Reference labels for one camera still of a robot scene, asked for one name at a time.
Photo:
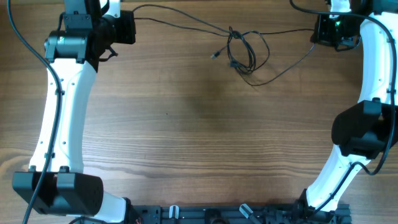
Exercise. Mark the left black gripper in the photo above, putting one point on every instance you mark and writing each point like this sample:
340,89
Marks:
127,20

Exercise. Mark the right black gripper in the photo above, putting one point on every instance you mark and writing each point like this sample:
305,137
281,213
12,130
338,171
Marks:
321,28

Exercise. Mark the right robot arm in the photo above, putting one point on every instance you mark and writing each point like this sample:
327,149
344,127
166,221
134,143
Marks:
363,134

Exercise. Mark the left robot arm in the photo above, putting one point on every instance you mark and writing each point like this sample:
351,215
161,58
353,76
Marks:
55,183

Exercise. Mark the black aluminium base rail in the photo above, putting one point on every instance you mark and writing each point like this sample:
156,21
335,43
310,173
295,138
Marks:
244,214

